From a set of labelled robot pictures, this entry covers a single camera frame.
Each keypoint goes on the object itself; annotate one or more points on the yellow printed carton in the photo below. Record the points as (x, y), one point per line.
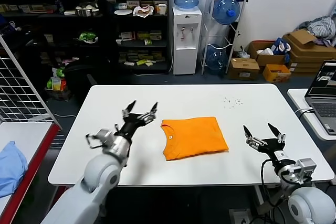
(277, 75)

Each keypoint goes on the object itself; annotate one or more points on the grey laptop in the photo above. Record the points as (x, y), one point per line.
(323, 109)

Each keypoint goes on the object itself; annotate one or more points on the small white side table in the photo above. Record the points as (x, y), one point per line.
(299, 98)

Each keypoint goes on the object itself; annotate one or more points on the black office chair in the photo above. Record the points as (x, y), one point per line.
(84, 72)

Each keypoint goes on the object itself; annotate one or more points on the yellow green carton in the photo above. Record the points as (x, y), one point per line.
(148, 36)

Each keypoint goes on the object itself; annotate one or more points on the clear plastic bag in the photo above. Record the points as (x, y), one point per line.
(244, 53)

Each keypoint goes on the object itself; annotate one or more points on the green snack bag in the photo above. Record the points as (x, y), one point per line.
(58, 73)

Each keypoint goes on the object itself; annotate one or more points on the white plate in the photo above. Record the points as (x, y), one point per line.
(123, 12)

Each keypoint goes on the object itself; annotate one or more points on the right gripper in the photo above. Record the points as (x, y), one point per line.
(273, 148)

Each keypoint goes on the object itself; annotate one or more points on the large cardboard box with flap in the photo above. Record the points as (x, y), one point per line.
(302, 38)

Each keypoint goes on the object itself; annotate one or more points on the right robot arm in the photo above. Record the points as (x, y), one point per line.
(309, 205)

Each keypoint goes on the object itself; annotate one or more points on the orange t-shirt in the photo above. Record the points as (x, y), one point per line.
(194, 137)

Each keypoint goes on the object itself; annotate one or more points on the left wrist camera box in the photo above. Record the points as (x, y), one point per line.
(103, 138)

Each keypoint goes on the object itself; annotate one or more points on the white red medicine box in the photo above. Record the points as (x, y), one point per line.
(127, 36)

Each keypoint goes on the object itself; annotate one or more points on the white paper cup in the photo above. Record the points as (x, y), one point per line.
(162, 10)

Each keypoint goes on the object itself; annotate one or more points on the flat cardboard box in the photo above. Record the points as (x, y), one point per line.
(309, 58)
(304, 66)

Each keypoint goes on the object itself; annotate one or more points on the light blue cloth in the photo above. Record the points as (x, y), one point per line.
(11, 169)

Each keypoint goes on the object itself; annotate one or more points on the grey blue clothes pile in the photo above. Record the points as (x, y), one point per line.
(320, 26)

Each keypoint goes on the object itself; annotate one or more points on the yellow orange snack bag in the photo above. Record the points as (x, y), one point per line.
(58, 85)

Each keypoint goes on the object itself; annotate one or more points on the white water dispenser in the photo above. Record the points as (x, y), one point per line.
(186, 51)

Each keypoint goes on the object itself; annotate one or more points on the grey floor socket box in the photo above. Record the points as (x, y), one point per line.
(241, 218)

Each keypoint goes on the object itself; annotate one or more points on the closed labelled cardboard box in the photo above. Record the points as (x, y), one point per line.
(242, 70)

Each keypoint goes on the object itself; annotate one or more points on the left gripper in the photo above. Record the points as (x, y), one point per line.
(131, 125)

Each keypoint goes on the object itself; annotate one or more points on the white table with red edge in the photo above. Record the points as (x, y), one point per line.
(23, 138)

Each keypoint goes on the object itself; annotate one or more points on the black shelving unit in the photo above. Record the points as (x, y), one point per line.
(110, 25)

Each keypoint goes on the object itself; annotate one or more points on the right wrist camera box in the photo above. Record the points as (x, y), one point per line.
(306, 170)

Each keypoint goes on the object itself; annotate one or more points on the open cardboard box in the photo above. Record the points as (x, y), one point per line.
(270, 61)

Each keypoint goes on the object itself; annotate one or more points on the steel pot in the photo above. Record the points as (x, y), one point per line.
(84, 12)

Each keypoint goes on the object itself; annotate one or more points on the white crumpled bag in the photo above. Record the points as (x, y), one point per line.
(265, 52)

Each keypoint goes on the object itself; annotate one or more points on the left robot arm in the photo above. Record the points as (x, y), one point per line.
(99, 174)

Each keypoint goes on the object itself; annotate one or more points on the white plastic bag with red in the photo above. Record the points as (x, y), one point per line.
(143, 12)

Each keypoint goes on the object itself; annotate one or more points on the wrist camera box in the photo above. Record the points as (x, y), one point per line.
(306, 170)
(103, 138)

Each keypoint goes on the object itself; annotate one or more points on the green produce bag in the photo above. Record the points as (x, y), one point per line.
(88, 37)

